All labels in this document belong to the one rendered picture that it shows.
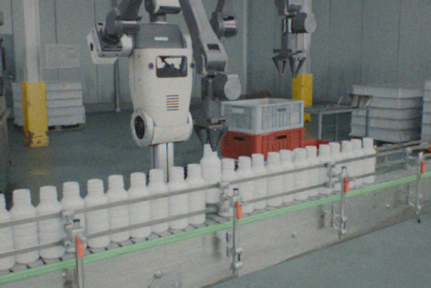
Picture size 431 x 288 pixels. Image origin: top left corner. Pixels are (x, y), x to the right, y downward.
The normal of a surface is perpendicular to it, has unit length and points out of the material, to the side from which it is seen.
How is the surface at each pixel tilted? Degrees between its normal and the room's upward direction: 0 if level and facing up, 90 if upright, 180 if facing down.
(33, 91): 90
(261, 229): 90
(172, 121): 90
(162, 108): 90
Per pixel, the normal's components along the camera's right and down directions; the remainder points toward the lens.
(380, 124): -0.82, 0.10
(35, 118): 0.59, 0.14
